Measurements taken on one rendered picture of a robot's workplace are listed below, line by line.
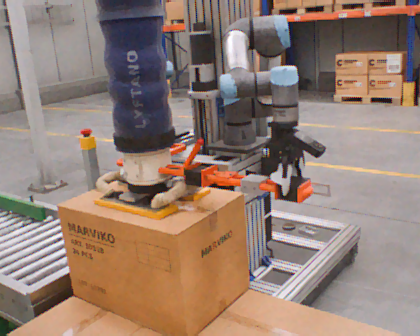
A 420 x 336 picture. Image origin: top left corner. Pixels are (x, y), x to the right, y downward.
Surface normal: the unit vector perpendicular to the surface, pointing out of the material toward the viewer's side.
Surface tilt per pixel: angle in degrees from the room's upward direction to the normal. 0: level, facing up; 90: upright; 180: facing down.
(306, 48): 90
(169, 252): 90
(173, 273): 90
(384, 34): 90
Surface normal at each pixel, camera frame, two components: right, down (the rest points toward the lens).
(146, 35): 0.64, 0.39
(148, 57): 0.55, -0.04
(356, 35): -0.60, 0.28
